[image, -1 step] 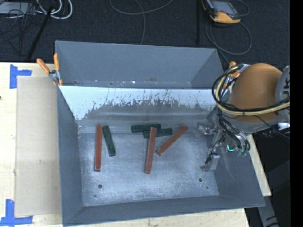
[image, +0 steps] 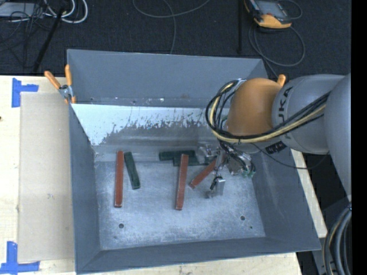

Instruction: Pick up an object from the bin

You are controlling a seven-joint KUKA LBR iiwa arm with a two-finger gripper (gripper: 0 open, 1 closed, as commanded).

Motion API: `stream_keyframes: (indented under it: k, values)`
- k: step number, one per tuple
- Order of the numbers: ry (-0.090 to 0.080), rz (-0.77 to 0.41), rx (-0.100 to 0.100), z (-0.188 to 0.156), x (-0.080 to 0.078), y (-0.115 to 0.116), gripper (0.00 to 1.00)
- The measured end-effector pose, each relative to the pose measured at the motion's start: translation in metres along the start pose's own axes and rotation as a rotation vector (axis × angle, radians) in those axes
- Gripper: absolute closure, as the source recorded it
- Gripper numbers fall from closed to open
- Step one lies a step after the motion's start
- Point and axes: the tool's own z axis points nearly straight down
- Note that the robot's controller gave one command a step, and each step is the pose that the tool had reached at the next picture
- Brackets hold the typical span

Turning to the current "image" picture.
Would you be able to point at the dark green flat block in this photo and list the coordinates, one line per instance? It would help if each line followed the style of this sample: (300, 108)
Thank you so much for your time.
(195, 161)
(132, 170)
(172, 155)

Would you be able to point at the red-brown flat block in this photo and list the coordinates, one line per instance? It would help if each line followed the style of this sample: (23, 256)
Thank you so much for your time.
(181, 182)
(119, 179)
(202, 175)

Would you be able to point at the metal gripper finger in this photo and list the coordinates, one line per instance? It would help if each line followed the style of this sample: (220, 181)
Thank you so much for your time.
(221, 160)
(207, 150)

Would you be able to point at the pale wood flat board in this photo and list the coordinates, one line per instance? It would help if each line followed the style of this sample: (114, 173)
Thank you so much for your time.
(43, 176)

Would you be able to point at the grey metal bin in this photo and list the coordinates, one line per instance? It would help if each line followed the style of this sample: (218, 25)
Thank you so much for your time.
(183, 228)

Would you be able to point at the black cylinder on white bracket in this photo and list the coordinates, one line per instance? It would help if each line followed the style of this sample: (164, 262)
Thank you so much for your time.
(219, 186)

